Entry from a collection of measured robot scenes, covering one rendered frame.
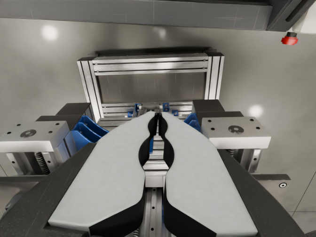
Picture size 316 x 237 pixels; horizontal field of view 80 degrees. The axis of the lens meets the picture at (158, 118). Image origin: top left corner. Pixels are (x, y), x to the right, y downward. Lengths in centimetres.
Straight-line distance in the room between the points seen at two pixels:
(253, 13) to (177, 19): 13
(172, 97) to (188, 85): 13
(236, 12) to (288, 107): 144
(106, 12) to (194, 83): 90
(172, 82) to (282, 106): 93
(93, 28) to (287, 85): 141
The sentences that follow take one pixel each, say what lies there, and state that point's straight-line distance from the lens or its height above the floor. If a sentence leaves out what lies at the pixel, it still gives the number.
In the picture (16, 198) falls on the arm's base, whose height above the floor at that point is 105.
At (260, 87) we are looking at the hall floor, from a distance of 160.
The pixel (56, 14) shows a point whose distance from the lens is 43.
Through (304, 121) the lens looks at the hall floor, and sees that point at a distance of 193.
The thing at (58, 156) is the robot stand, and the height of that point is 98.
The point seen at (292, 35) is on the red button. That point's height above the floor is 81.
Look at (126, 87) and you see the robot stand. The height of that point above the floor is 21.
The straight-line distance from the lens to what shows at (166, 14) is 38.
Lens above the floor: 133
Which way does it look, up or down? 59 degrees down
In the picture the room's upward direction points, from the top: 177 degrees counter-clockwise
